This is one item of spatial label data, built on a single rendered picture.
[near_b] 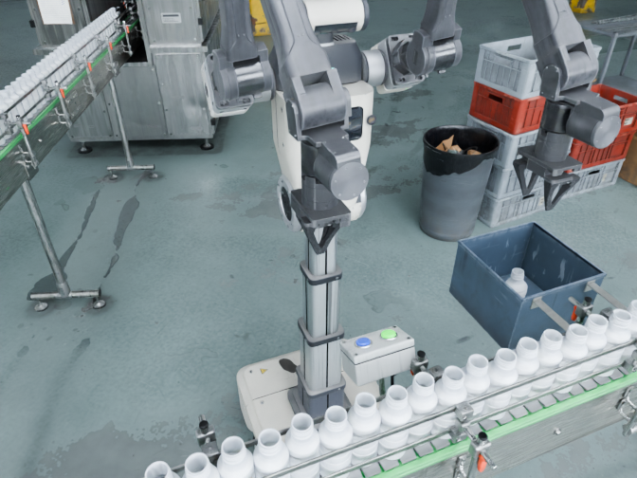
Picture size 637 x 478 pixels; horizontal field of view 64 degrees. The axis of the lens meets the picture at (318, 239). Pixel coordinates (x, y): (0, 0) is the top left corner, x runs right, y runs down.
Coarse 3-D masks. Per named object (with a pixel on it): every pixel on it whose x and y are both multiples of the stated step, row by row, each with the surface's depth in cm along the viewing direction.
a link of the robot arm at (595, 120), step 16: (544, 80) 85; (560, 80) 83; (544, 96) 86; (560, 96) 84; (576, 96) 84; (592, 96) 83; (576, 112) 84; (592, 112) 81; (608, 112) 80; (576, 128) 83; (592, 128) 81; (608, 128) 81; (592, 144) 82; (608, 144) 83
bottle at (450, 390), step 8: (448, 368) 95; (456, 368) 95; (448, 376) 96; (456, 376) 96; (440, 384) 96; (448, 384) 93; (456, 384) 92; (440, 392) 95; (448, 392) 94; (456, 392) 94; (464, 392) 95; (440, 400) 95; (448, 400) 94; (456, 400) 94; (464, 400) 96; (440, 408) 96; (448, 416) 96; (456, 416) 96; (432, 424) 100; (440, 424) 98; (448, 424) 97; (432, 432) 101
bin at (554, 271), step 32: (480, 256) 174; (512, 256) 181; (544, 256) 174; (576, 256) 160; (480, 288) 160; (512, 288) 146; (544, 288) 177; (576, 288) 150; (480, 320) 164; (512, 320) 149; (544, 320) 153
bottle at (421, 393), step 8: (416, 376) 93; (424, 376) 94; (416, 384) 92; (424, 384) 95; (432, 384) 91; (408, 392) 95; (416, 392) 92; (424, 392) 91; (432, 392) 92; (408, 400) 94; (416, 400) 93; (424, 400) 92; (432, 400) 93; (416, 408) 93; (424, 408) 92; (432, 408) 93; (416, 416) 94; (424, 416) 94; (424, 424) 95; (416, 432) 97; (424, 432) 97; (408, 440) 99; (416, 440) 98
